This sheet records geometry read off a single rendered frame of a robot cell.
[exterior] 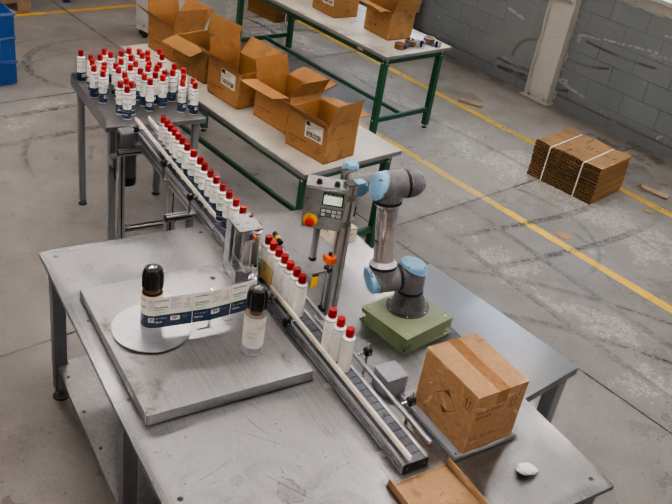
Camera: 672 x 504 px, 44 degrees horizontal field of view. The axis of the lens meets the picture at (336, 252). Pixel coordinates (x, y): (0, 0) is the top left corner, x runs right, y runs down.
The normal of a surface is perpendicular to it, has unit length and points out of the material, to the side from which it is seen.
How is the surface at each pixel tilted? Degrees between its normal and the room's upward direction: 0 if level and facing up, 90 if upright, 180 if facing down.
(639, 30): 90
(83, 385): 1
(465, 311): 0
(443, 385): 90
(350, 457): 0
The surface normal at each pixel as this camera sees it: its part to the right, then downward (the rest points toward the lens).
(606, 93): -0.75, 0.25
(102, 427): 0.15, -0.84
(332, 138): 0.73, 0.46
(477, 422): 0.52, 0.51
